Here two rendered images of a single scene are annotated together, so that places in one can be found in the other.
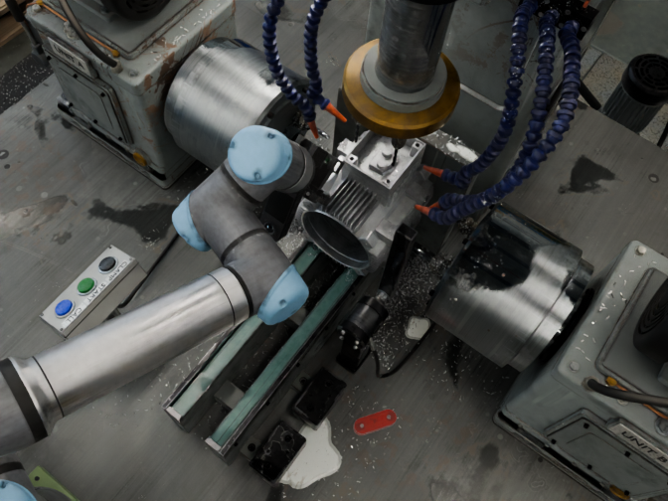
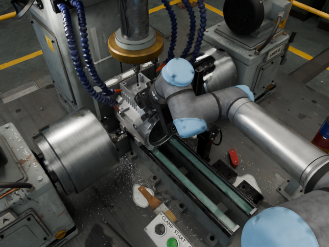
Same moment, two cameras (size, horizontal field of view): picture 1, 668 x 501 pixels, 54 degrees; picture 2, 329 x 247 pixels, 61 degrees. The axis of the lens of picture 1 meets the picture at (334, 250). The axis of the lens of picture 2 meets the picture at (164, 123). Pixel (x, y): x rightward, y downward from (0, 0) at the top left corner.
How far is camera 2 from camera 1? 0.78 m
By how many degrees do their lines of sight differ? 40
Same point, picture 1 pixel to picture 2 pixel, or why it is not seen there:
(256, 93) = (87, 121)
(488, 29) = (116, 17)
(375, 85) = (141, 42)
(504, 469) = not seen: hidden behind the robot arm
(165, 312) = (267, 117)
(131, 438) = not seen: outside the picture
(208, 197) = (189, 105)
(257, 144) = (179, 64)
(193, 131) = (86, 167)
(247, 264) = (232, 96)
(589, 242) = not seen: hidden behind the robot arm
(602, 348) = (243, 47)
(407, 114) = (155, 41)
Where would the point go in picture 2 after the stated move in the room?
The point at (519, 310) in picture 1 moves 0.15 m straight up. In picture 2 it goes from (223, 65) to (230, 32)
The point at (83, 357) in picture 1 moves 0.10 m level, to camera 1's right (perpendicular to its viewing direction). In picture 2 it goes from (304, 143) to (306, 108)
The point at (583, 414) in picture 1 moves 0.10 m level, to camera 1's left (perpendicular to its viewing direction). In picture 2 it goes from (260, 66) to (256, 80)
